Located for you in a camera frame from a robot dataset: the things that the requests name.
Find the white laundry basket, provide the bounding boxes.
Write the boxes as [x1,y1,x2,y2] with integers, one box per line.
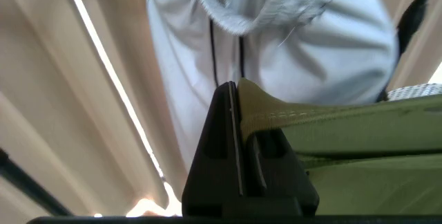
[386,82,442,102]

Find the green garment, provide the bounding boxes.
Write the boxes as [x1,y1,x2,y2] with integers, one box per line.
[237,77,442,216]

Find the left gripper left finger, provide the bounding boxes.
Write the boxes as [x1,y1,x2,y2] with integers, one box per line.
[181,81,244,218]

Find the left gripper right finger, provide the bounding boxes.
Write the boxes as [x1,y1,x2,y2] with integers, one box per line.
[242,129,320,217]

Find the black clothes rack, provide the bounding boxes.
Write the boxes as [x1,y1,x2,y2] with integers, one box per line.
[0,0,440,217]

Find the pale grey shorts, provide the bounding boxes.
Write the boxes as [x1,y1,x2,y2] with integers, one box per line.
[144,0,400,175]

